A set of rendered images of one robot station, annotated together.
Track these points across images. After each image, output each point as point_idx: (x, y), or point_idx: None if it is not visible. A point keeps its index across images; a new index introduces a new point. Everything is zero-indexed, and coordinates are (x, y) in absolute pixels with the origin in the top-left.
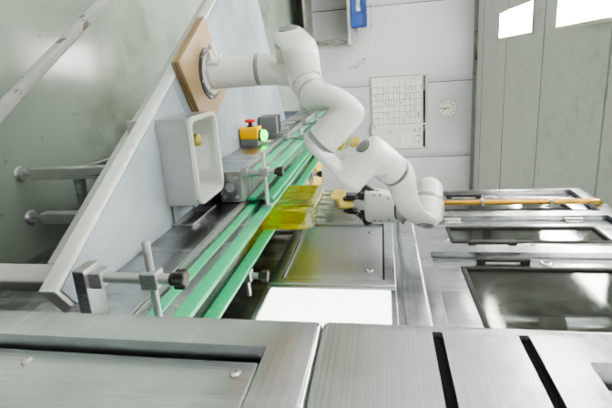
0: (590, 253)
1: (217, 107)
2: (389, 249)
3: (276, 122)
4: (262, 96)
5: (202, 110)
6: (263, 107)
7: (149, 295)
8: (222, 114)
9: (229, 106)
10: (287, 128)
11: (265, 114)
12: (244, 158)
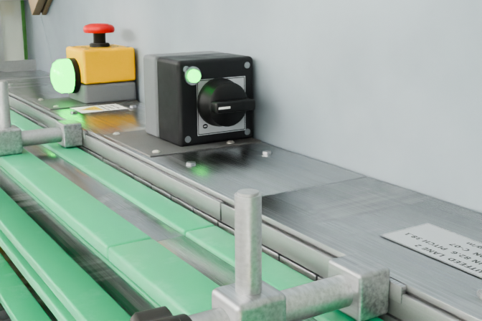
0: None
1: None
2: None
3: (144, 83)
4: None
5: None
6: (280, 23)
7: None
8: None
9: None
10: (206, 167)
11: (293, 65)
12: (11, 81)
